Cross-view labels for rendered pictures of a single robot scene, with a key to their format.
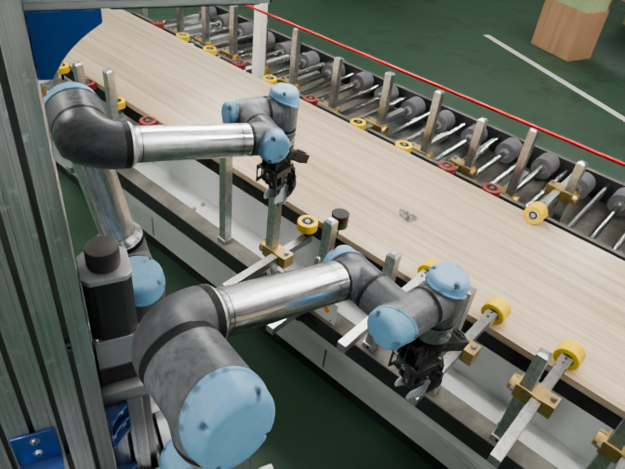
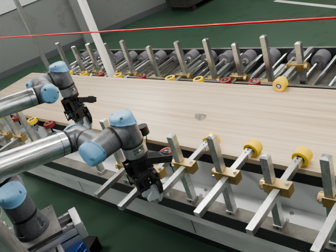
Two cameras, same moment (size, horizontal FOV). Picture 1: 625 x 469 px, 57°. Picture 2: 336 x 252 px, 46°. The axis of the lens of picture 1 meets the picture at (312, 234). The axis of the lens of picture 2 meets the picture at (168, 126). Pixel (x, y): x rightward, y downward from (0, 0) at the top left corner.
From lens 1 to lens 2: 66 cm
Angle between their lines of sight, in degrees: 14
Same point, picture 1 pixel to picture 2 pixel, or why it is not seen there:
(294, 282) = (27, 146)
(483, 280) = (248, 134)
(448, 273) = (118, 114)
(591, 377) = not seen: hidden behind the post
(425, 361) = (143, 173)
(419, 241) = (207, 127)
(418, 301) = (101, 134)
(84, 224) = (46, 200)
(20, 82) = not seen: outside the picture
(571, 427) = not seen: hidden behind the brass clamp
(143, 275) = (11, 191)
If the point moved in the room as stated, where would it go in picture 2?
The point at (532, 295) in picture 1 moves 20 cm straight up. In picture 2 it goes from (281, 131) to (275, 98)
